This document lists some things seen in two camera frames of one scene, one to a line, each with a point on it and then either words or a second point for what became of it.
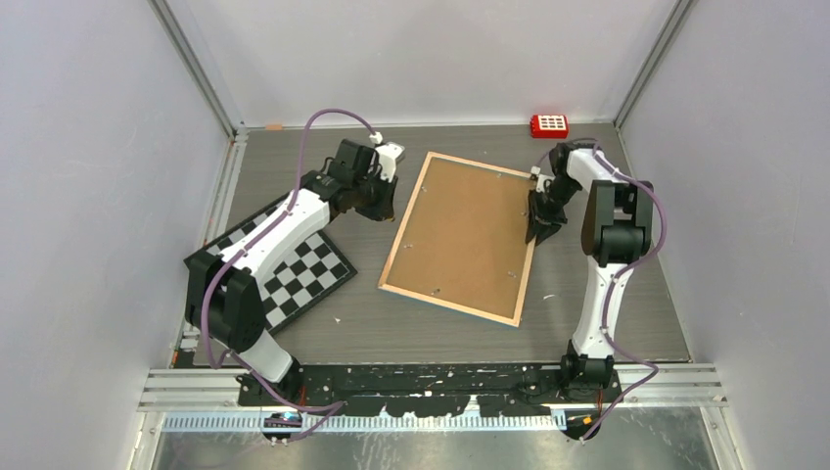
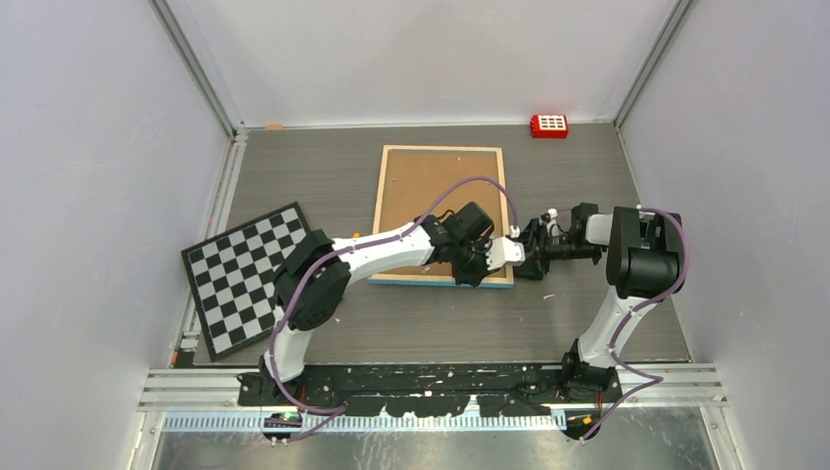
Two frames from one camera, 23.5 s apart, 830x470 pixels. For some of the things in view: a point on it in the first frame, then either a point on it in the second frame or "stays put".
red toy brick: [549, 126] stays put
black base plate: [425, 390] stays put
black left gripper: [384, 210] → [476, 275]
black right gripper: [542, 224] → [534, 267]
